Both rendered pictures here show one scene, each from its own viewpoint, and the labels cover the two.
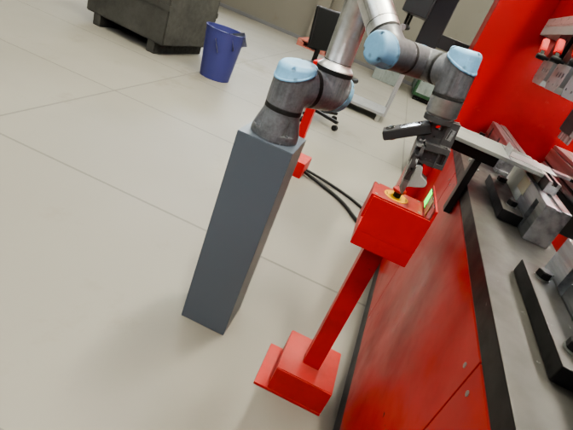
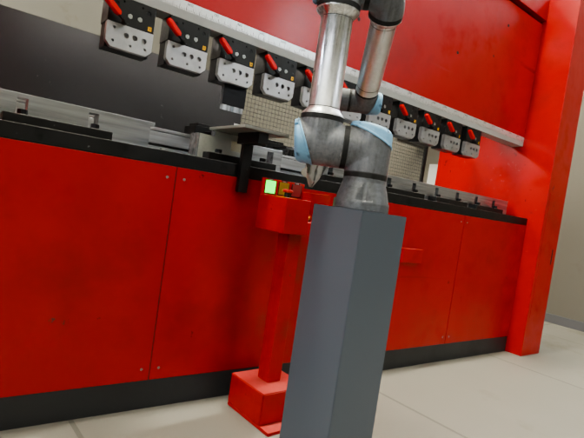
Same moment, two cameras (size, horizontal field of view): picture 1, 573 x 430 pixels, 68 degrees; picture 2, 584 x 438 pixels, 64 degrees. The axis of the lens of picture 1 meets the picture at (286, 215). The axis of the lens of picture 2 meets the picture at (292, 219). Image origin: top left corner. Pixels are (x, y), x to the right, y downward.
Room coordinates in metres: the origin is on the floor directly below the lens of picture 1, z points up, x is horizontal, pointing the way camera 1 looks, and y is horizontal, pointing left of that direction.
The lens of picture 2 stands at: (2.29, 0.88, 0.78)
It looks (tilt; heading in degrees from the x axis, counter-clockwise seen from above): 2 degrees down; 224
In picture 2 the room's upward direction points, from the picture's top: 8 degrees clockwise
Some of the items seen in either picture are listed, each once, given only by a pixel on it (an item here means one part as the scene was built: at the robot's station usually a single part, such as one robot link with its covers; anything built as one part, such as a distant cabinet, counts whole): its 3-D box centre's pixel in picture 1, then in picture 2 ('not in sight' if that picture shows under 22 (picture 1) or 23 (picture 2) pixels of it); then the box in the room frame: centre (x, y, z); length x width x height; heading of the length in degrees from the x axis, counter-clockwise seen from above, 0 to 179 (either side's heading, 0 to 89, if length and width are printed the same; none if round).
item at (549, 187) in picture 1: (542, 177); not in sight; (1.15, -0.59, 0.99); 0.20 x 0.03 x 0.03; 171
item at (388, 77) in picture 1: (392, 56); not in sight; (9.91, -0.83, 0.48); 1.01 x 0.81 x 0.97; 175
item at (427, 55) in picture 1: (419, 61); (331, 97); (1.12, -0.16, 1.13); 0.11 x 0.11 x 0.08; 42
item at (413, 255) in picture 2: not in sight; (411, 255); (0.20, -0.29, 0.59); 0.15 x 0.02 x 0.07; 171
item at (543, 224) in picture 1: (529, 198); (237, 154); (1.14, -0.59, 0.92); 0.39 x 0.06 x 0.10; 171
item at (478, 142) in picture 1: (490, 146); (248, 132); (1.21, -0.45, 1.00); 0.26 x 0.18 x 0.01; 81
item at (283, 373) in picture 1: (298, 368); (271, 398); (1.10, -0.25, 0.06); 0.25 x 0.20 x 0.12; 84
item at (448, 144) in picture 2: not in sight; (447, 136); (-0.17, -0.39, 1.26); 0.15 x 0.09 x 0.17; 171
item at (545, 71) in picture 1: (562, 64); (127, 28); (1.61, -0.66, 1.26); 0.15 x 0.09 x 0.17; 171
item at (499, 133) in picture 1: (500, 146); (74, 121); (1.74, -0.68, 0.92); 0.50 x 0.06 x 0.10; 171
